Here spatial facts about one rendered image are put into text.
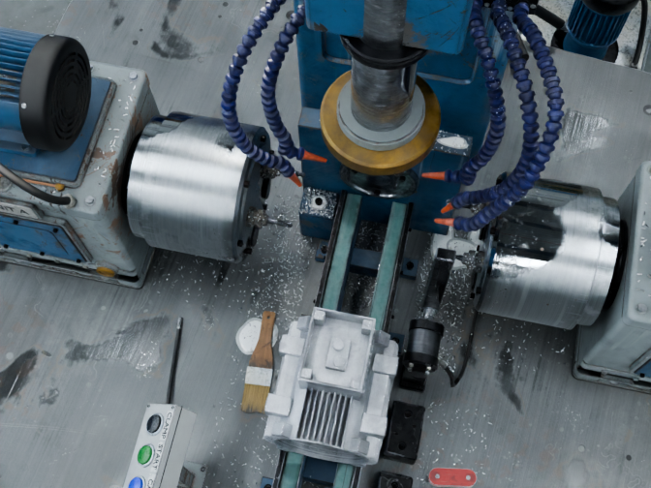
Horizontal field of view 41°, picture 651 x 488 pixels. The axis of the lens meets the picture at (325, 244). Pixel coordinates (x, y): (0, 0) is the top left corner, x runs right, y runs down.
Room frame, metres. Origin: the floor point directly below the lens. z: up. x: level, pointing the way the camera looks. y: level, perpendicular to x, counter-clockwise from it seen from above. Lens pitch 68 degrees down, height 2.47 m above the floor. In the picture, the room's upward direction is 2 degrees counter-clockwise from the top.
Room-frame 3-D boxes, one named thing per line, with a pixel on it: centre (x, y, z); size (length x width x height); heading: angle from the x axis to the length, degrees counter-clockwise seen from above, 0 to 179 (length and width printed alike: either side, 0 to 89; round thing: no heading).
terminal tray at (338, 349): (0.37, -0.01, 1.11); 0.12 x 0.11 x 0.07; 166
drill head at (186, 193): (0.73, 0.26, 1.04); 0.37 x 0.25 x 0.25; 75
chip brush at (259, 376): (0.45, 0.13, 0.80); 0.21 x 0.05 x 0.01; 170
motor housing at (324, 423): (0.33, 0.00, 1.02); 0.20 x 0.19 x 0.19; 166
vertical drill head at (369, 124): (0.68, -0.09, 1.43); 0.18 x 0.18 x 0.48
